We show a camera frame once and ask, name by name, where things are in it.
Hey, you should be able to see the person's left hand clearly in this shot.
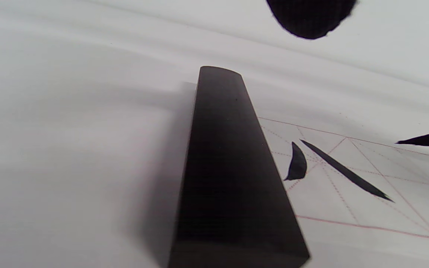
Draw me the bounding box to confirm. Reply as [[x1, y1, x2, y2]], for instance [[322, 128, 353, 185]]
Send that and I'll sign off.
[[266, 0, 359, 40]]

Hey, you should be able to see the black paperweight bar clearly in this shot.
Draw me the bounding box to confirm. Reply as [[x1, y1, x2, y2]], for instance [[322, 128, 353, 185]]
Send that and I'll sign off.
[[168, 66, 311, 268]]

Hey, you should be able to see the red grid calligraphy paper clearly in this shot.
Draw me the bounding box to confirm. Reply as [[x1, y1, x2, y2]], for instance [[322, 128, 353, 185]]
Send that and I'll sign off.
[[252, 112, 429, 261]]

